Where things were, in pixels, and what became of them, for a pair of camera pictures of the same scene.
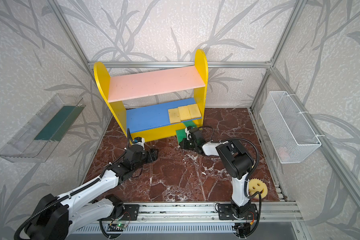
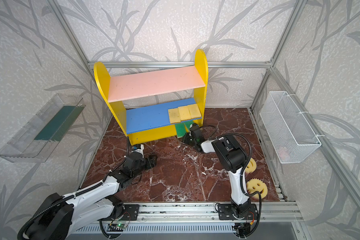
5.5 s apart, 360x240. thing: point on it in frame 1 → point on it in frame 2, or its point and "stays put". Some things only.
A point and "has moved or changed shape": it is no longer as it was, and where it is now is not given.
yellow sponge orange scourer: (194, 111) stays put
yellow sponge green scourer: (181, 134) has moved or changed shape
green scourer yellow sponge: (189, 123) stays put
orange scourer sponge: (174, 114) stays put
